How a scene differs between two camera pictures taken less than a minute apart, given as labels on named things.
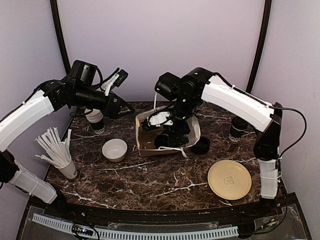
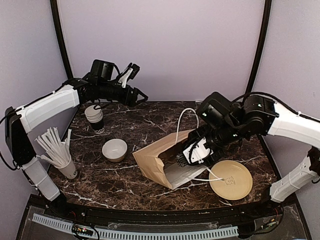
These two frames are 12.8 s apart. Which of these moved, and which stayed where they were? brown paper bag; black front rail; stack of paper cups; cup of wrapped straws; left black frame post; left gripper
Moved: left gripper; brown paper bag
Stayed: black front rail; stack of paper cups; left black frame post; cup of wrapped straws
